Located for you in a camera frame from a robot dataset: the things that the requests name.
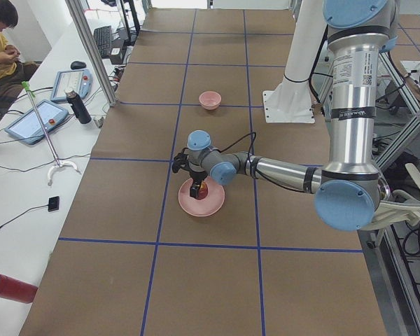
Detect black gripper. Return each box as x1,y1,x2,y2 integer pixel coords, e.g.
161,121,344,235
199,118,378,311
189,170,208,199

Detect red apple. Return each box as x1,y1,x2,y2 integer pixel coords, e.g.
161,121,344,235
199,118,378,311
197,182,209,200

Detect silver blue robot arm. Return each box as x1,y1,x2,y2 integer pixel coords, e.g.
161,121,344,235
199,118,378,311
174,1,399,231

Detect pink plate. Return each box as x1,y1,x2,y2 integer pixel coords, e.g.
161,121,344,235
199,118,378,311
178,177,225,217

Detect pink bowl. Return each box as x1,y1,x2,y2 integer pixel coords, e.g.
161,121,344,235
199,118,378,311
199,91,222,111

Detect black water bottle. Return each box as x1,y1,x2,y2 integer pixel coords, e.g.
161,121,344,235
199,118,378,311
65,89,91,124

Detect small black square device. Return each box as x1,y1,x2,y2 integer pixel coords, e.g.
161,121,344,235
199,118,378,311
48,196,60,212

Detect far blue teach pendant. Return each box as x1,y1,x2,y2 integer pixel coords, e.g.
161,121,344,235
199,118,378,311
50,69,92,104

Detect blue teach pendant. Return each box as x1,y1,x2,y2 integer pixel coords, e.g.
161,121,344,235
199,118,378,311
5,99,69,145
50,69,92,104

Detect black computer mouse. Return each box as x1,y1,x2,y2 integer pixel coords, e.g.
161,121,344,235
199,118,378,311
70,61,87,70

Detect near blue teach pendant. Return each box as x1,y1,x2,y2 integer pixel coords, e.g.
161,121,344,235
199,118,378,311
5,99,69,145

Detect black keyboard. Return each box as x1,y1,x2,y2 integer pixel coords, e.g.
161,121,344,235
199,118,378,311
93,25,112,58

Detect reacher grabber stick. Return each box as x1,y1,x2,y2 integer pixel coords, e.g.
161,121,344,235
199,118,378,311
22,81,81,186

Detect red cylinder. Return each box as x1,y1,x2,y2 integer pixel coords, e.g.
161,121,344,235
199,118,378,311
0,274,38,304

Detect person in yellow shirt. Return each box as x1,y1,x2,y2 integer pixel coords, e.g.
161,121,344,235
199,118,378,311
0,0,39,110

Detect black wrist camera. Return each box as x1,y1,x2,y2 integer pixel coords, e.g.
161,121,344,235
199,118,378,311
171,152,190,174

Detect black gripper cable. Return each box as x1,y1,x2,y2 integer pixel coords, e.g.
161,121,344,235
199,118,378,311
218,131,258,165

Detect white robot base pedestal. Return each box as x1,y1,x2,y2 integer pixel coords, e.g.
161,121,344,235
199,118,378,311
262,0,326,124

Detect aluminium frame post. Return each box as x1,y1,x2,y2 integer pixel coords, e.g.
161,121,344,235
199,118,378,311
65,0,117,107

